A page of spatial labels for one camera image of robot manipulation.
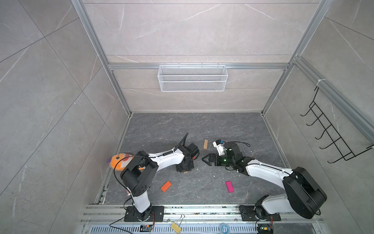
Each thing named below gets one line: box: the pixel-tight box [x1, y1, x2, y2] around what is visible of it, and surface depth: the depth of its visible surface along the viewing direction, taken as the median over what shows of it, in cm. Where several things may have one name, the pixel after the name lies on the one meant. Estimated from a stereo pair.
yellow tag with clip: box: [170, 222, 182, 234], surface depth 71 cm
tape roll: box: [220, 224, 229, 234], surface depth 71 cm
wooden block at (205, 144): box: [203, 138, 209, 150], surface depth 101 cm
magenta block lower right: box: [225, 180, 235, 194], surface depth 83 cm
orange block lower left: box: [160, 180, 172, 193], surface depth 83 cm
